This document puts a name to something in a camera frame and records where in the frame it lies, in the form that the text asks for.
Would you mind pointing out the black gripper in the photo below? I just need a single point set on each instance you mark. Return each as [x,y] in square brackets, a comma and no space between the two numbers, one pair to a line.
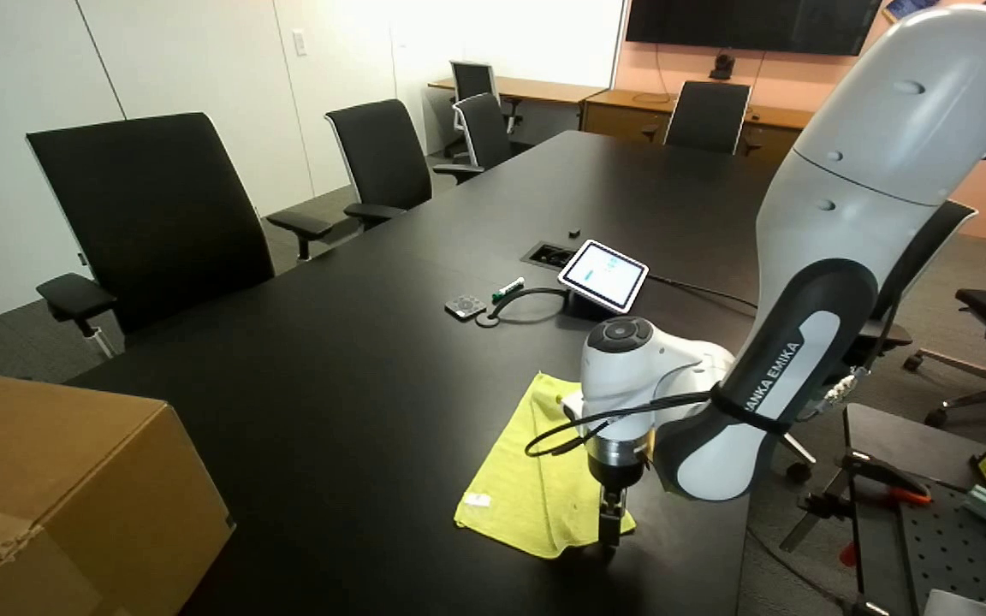
[616,464]

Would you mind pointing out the yellow-green towel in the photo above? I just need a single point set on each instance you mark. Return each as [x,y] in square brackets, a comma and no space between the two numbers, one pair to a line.
[528,482]

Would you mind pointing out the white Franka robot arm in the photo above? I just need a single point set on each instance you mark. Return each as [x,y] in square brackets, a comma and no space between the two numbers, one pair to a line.
[915,115]

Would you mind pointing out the white screen tablet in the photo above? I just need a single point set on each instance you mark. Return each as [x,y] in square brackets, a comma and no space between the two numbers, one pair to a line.
[603,275]

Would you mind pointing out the black perforated breadboard plate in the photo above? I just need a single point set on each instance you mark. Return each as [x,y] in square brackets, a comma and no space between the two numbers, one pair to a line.
[958,559]

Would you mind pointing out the wooden credenza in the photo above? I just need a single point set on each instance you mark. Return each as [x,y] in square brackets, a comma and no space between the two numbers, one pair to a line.
[616,110]

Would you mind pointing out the brown cardboard box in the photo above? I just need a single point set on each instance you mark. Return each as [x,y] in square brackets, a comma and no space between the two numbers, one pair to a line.
[59,500]

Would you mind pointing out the large black office chair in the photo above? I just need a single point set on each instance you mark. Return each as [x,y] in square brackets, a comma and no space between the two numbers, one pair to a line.
[153,216]

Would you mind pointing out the black wall television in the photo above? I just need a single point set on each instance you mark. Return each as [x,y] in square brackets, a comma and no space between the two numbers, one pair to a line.
[743,21]

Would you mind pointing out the white wall switch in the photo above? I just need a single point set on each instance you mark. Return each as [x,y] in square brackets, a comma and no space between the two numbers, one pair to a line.
[299,42]

